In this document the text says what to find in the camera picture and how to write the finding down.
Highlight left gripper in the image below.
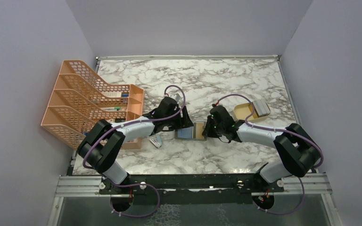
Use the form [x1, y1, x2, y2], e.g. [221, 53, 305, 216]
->
[164, 106, 193, 130]

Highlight gold credit card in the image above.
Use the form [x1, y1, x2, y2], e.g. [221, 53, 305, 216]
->
[194, 122, 205, 140]

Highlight grey card holder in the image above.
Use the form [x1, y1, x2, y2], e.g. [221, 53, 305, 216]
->
[174, 121, 207, 141]

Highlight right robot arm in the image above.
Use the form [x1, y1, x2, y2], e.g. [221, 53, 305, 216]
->
[202, 105, 323, 192]

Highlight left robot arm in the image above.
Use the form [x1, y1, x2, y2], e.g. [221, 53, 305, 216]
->
[77, 97, 194, 194]

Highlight yellow oval card tray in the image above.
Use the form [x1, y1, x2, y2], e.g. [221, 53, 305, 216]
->
[233, 103, 269, 122]

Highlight small blue white clip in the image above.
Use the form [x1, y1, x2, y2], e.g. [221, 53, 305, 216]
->
[149, 134, 163, 148]

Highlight orange mesh file organizer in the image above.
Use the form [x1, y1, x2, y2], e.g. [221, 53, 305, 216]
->
[41, 60, 145, 150]

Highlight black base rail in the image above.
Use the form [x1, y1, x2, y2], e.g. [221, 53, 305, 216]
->
[56, 173, 331, 207]

